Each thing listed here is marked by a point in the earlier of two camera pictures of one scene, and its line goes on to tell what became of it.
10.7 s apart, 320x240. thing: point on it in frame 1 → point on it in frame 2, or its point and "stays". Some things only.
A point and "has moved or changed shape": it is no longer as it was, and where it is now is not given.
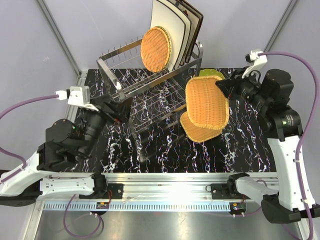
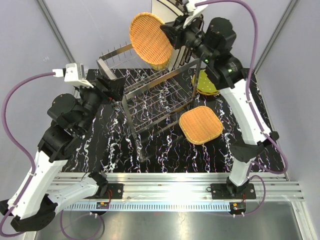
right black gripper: [230, 87] → [175, 31]
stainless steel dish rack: [148, 99] stays
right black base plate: [228, 191] stays
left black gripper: [121, 108] → [115, 92]
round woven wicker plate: [155, 49] has moved or changed shape
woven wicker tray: [207, 104] → [201, 125]
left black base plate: [113, 191] stays
